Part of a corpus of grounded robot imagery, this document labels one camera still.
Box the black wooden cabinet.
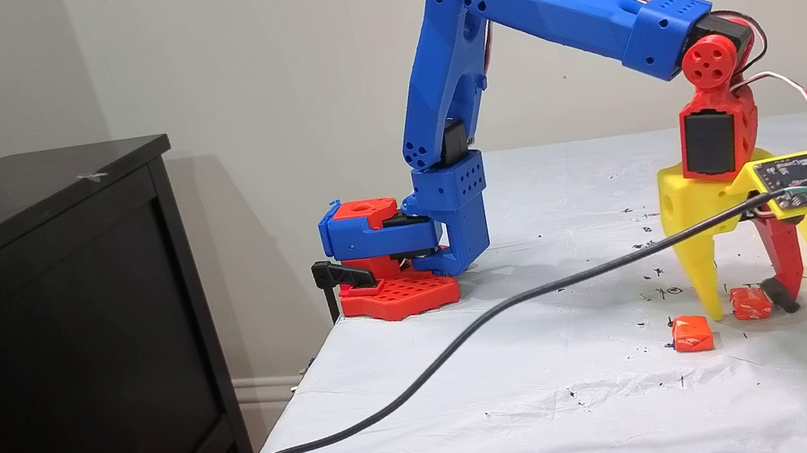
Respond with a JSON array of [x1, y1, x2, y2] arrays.
[[0, 125, 254, 453]]

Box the circuit board camera, yellow mount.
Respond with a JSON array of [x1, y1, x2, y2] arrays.
[[750, 151, 807, 225]]

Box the black camera cable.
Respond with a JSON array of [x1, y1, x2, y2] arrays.
[[188, 189, 807, 453]]

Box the orange candy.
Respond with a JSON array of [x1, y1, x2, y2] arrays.
[[727, 282, 776, 324], [669, 311, 716, 357]]

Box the white plastic table cover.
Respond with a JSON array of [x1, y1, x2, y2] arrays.
[[139, 100, 807, 453]]

